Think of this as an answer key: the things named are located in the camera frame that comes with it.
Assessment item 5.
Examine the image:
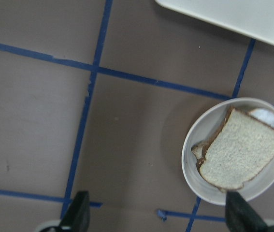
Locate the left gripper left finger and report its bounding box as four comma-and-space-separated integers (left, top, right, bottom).
34, 191, 90, 232

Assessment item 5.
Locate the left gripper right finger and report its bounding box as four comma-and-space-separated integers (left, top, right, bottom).
225, 191, 274, 232

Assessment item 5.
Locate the bread slice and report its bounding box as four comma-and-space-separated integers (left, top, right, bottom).
191, 142, 208, 160
196, 107, 274, 192

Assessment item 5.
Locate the cream round plate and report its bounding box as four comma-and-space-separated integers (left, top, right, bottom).
181, 97, 274, 206

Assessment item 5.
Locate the bread slice on plate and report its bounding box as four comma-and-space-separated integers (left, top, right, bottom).
191, 142, 208, 160

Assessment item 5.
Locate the fried egg toy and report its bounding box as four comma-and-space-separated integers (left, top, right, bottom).
248, 108, 274, 128

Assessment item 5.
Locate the cream bear tray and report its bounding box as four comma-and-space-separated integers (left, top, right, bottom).
157, 0, 274, 46

